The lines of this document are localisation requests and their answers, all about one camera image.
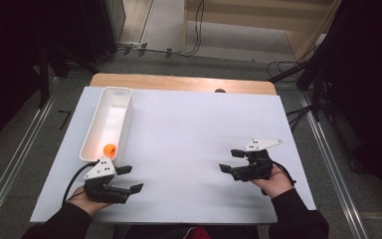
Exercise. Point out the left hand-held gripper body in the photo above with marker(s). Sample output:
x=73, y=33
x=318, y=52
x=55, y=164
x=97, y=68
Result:
x=100, y=170

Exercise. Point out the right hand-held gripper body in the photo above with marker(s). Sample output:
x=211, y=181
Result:
x=257, y=164

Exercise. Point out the orange ball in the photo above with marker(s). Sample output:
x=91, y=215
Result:
x=109, y=150

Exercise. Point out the white rectangular bin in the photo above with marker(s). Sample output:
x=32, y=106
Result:
x=109, y=116

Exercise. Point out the person's right hand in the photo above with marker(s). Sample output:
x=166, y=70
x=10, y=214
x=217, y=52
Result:
x=275, y=184

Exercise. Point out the person's left hand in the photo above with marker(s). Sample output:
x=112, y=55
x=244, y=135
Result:
x=87, y=203

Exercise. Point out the white board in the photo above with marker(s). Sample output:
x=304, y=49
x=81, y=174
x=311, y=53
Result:
x=185, y=126

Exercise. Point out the person's dark and red clothing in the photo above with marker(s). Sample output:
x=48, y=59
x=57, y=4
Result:
x=195, y=232

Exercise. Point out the black tripod stand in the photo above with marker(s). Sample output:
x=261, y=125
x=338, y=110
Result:
x=315, y=89

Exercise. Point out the black curtain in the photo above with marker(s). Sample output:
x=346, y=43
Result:
x=13, y=49
x=371, y=83

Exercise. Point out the black cabinet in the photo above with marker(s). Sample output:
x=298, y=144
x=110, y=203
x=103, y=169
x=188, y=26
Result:
x=102, y=26

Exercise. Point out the metal floor rail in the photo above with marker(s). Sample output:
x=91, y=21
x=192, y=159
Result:
x=336, y=172
x=16, y=166

